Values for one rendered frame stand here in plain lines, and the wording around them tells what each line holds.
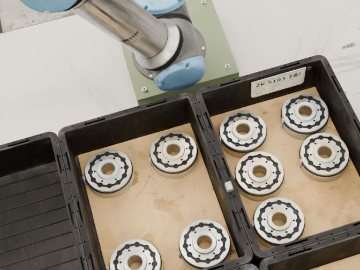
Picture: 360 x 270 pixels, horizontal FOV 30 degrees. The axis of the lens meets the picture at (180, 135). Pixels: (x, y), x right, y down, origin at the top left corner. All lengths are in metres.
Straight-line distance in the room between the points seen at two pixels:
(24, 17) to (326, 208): 1.82
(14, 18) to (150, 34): 1.60
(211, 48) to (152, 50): 0.34
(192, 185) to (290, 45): 0.54
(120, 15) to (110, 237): 0.45
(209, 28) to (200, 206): 0.54
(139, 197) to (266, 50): 0.58
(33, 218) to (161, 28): 0.48
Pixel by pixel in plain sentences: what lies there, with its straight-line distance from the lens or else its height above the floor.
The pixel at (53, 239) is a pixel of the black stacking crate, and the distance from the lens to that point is 1.43.
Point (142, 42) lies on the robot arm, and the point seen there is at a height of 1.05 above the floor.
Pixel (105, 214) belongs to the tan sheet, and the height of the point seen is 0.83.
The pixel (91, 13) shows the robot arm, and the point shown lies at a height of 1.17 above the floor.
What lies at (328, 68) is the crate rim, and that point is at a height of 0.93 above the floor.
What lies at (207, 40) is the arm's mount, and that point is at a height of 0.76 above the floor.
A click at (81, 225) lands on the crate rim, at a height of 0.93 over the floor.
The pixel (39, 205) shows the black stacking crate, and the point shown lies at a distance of 1.47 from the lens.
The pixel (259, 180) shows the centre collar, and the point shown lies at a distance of 1.40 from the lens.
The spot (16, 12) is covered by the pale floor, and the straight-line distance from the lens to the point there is 2.95.
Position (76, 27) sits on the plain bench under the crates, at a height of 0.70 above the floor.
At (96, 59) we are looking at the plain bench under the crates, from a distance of 1.81.
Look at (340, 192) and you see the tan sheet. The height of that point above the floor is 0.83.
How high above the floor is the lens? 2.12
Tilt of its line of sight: 59 degrees down
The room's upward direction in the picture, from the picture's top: 8 degrees counter-clockwise
